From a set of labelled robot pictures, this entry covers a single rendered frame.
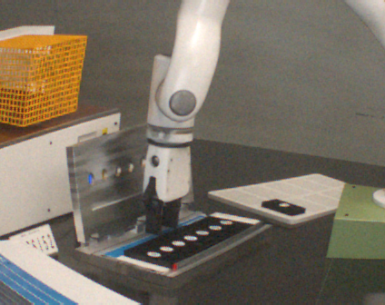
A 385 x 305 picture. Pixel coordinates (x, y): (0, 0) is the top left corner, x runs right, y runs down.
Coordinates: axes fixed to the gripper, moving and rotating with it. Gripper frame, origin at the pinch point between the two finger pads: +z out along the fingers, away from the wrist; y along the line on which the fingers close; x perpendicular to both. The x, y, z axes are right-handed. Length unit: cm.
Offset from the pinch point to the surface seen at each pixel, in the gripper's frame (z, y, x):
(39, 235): -0.7, -32.1, 9.6
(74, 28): -13, 185, 144
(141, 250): 1.0, -17.1, -4.8
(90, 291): -5, -61, -19
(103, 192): -6.9, -13.3, 5.5
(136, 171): -8.8, -0.3, 5.9
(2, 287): -4, -72, -8
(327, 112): 10, 212, 39
